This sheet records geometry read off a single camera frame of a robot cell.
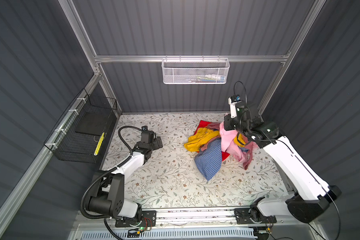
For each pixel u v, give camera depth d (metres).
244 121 0.51
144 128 0.81
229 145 0.74
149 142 0.69
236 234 0.70
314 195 0.38
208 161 0.79
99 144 0.70
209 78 0.92
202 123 1.15
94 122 0.75
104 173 0.45
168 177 0.87
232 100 0.60
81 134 0.73
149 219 0.72
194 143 0.91
